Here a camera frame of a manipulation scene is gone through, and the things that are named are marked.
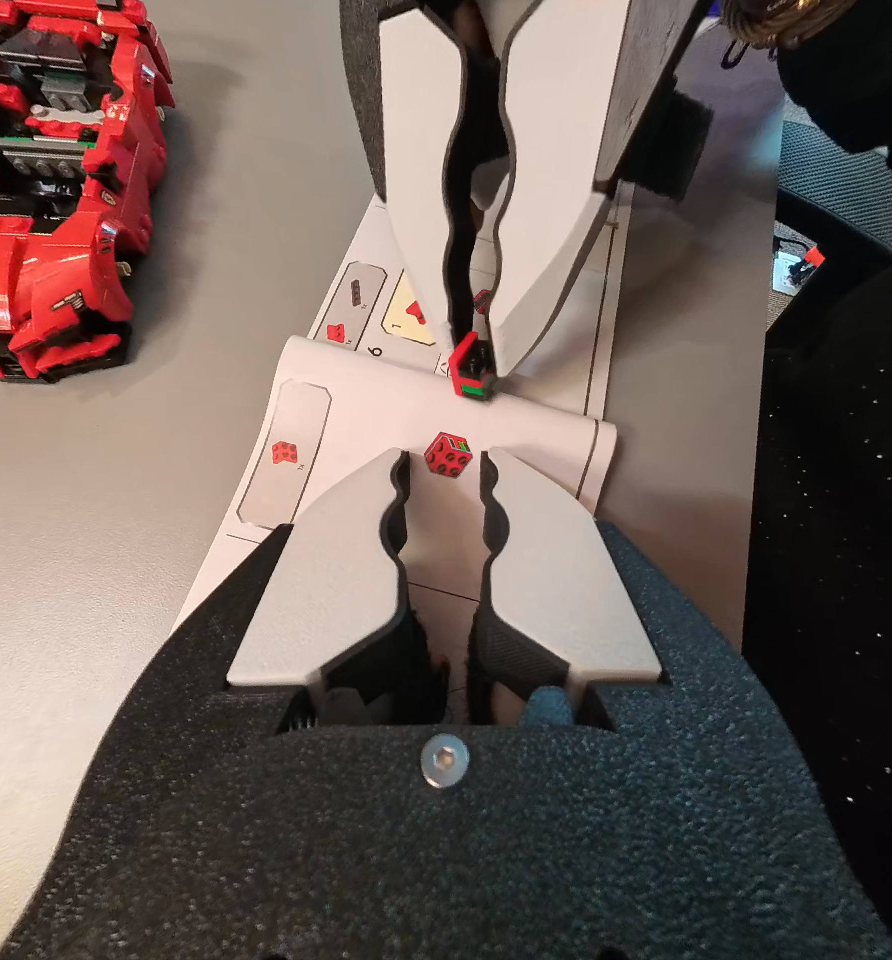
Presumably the red lego car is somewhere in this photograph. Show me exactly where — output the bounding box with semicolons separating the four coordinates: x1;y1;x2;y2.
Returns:
0;0;177;385

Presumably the person's right forearm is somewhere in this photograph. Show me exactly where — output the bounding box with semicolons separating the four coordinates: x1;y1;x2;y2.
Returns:
776;0;892;174

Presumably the black mesh office chair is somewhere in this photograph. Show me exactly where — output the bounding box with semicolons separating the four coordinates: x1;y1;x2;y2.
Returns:
774;120;892;260

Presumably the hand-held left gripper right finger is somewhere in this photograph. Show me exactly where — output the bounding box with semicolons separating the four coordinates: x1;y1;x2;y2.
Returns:
479;447;664;693

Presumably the small red green lego assembly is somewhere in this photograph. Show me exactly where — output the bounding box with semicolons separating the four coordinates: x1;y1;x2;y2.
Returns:
449;330;501;402

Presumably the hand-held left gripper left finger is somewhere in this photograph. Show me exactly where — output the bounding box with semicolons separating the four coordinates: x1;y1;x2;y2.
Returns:
224;447;413;690

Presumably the gold bracelet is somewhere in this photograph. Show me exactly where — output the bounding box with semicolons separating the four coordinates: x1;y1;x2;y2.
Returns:
719;0;859;48

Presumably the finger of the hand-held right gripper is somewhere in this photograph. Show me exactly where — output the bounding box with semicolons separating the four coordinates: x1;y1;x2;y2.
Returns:
378;0;471;350
489;0;633;375

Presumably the lego instruction booklet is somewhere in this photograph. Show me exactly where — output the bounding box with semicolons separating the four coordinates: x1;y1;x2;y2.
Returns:
170;180;636;725

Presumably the white power strip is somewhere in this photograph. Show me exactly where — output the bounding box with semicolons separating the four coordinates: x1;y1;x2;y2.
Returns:
772;251;818;292

